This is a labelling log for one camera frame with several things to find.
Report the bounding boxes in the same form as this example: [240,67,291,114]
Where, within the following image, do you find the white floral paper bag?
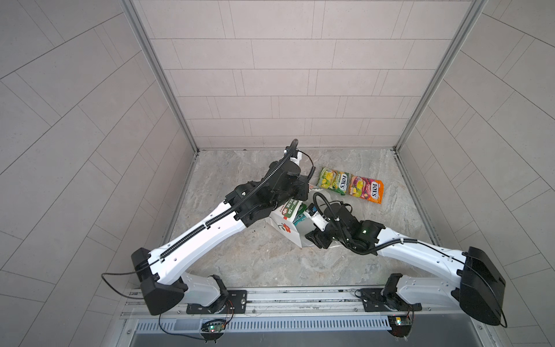
[267,188,331,248]

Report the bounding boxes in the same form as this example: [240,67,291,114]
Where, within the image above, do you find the orange Fox's candy bag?
[348,176,384,204]

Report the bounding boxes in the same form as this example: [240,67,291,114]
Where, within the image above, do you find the green Fox's candy bag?
[317,167,351,195]

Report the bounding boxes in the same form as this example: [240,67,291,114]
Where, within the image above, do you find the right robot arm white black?
[304,202,507,328]

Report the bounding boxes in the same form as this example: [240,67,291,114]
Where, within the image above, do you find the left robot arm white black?
[131,158,309,316]

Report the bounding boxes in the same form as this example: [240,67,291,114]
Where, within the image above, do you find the green snack packets in bag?
[293,205,307,226]

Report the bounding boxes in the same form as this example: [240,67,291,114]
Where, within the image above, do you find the right circuit board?
[387,315,413,338]

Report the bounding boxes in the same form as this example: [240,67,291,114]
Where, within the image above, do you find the circuit board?
[387,315,413,338]
[200,319,227,333]

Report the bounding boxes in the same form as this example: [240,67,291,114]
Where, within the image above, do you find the left circuit board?
[200,319,227,333]

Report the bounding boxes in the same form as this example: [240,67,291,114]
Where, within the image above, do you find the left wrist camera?
[289,150,303,169]

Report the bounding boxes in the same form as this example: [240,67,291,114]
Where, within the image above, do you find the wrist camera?
[289,150,303,169]
[304,204,328,232]

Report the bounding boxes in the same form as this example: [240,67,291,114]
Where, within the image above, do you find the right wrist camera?
[304,204,328,232]

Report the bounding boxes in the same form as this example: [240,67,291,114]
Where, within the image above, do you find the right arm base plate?
[355,289,422,313]

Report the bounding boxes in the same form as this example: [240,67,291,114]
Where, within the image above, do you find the vented cable duct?
[136,316,392,334]

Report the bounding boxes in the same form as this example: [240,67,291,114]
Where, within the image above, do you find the aluminium mounting rail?
[123,276,464,318]

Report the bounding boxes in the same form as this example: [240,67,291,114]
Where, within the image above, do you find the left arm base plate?
[186,290,248,315]

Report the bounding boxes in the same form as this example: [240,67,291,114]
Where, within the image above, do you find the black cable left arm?
[100,259,226,342]

